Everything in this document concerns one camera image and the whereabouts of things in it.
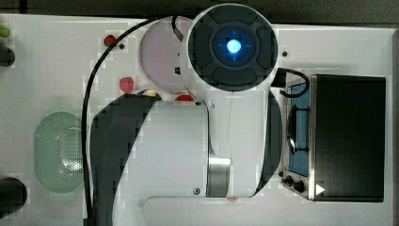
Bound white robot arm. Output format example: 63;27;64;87
85;4;281;226

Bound red toy strawberry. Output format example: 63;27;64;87
120;77;135;93

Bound black cylinder post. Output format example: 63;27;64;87
0;46;15;67
0;177;27;218

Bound small dark strawberry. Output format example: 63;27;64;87
104;35;117;47

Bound silver toaster oven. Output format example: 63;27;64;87
279;74;386;202

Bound green oval strainer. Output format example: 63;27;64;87
34;112;84;193

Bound green object at edge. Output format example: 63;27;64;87
0;25;10;38

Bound black cylinder post lower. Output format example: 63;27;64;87
0;177;27;218

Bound peeled toy banana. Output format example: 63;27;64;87
143;89;157;97

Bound black cylinder post upper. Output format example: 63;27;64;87
0;46;15;67

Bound grey round plate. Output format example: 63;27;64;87
139;16;185;92

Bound red ketchup bottle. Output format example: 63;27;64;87
175;94;195;102

